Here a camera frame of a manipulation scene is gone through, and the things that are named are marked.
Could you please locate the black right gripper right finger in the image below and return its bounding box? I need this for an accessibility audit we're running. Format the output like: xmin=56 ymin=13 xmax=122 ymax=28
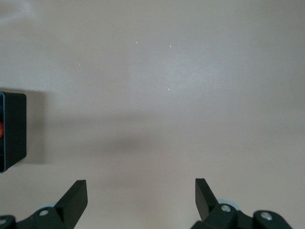
xmin=192 ymin=178 xmax=293 ymax=229

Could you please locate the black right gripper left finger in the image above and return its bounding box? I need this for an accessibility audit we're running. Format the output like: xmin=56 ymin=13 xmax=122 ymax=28
xmin=0 ymin=180 xmax=88 ymax=229

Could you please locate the black plastic tray box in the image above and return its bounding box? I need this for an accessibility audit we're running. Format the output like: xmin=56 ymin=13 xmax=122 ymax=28
xmin=0 ymin=91 xmax=27 ymax=174

